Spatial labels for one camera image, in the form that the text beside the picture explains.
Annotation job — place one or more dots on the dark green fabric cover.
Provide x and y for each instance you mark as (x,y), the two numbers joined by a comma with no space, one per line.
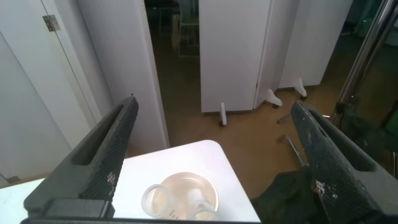
(280,196)

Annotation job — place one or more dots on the red pigment test tube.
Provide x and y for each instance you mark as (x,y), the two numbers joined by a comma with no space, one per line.
(149,202)

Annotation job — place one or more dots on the metal screen hinge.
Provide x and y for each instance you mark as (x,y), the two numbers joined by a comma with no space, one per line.
(51,22)

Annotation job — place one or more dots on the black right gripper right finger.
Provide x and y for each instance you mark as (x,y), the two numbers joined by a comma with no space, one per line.
(342,180)

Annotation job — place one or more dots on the white screen foot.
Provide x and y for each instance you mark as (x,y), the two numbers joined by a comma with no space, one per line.
(300,88)
(223,115)
(273,99)

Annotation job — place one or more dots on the pale framed background table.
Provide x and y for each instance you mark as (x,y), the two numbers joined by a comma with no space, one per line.
(186,31)

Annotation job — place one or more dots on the brown metal frame stand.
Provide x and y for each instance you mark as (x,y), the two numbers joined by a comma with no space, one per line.
(367,49)

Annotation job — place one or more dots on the white folding partition screen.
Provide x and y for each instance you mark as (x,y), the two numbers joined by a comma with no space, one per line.
(233,46)
(62,77)

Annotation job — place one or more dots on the chrome floor bar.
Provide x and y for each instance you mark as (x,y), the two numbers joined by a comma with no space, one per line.
(293,151)

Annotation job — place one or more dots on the white blue paper cup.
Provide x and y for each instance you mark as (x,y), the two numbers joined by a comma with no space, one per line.
(186,183)

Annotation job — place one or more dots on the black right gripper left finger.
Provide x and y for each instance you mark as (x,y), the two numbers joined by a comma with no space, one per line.
(99,161)

